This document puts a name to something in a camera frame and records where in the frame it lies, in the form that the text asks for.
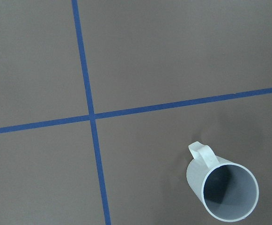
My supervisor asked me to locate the white mug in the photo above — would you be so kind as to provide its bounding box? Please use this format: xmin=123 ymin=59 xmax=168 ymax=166
xmin=186 ymin=141 xmax=259 ymax=222

